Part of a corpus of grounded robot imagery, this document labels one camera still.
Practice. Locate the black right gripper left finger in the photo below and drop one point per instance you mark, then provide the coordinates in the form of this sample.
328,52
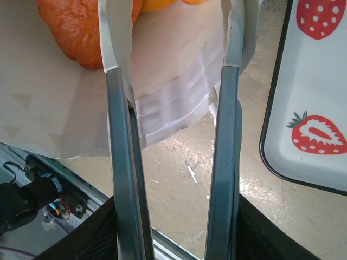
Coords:
95,235

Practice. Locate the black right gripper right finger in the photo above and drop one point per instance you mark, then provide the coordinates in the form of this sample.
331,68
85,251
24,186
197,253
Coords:
260,238

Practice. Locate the white plastic bag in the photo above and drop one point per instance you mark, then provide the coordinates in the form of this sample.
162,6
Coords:
168,67

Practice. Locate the orange fake croissant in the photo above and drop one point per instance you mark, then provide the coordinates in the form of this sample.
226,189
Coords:
73,35

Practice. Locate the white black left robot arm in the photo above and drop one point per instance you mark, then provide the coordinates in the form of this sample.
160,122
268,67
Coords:
27,195

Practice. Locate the orange fruit in bag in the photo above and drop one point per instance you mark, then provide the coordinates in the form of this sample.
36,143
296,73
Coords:
157,5

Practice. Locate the small white scrap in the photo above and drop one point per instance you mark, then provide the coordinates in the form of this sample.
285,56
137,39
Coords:
192,173

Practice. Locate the white strawberry print tray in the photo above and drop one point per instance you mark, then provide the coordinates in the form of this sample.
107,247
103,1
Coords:
311,81

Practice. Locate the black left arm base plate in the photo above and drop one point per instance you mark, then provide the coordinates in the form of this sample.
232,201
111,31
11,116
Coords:
78,201

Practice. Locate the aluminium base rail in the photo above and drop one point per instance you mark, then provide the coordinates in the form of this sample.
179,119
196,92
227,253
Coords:
89,189

